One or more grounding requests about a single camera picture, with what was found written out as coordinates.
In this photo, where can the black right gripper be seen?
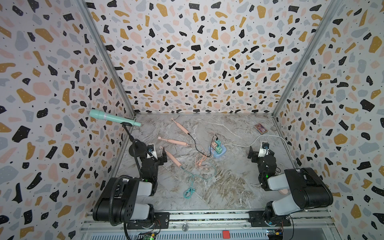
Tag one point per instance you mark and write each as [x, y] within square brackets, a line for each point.
[256, 160]

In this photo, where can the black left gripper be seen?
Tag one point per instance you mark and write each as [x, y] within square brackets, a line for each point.
[162, 160]

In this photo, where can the pink toothbrush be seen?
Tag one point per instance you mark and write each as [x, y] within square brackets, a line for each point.
[174, 142]
[171, 157]
[181, 127]

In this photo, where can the pink plug adapter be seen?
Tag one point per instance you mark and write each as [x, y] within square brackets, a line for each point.
[214, 145]

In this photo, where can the green plug adapter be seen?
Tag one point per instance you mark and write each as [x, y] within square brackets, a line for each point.
[218, 149]

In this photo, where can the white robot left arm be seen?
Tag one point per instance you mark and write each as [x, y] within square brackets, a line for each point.
[144, 214]

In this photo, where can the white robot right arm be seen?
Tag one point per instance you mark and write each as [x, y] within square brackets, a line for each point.
[306, 189]

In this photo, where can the black microphone stand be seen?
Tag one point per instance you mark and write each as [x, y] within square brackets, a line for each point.
[138, 148]

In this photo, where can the small colourful card box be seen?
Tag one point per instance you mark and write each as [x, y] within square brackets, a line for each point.
[261, 129]

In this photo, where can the light blue power strip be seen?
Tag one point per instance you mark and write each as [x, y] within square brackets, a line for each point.
[216, 155]

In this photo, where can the black corrugated conduit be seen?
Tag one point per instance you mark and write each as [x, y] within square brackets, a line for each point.
[122, 201]

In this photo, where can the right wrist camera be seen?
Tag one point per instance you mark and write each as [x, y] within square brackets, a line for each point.
[264, 149]

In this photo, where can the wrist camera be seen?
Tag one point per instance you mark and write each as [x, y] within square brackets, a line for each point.
[264, 149]
[151, 151]

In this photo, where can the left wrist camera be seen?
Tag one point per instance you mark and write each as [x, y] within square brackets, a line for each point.
[151, 151]

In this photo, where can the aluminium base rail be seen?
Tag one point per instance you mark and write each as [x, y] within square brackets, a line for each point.
[219, 225]

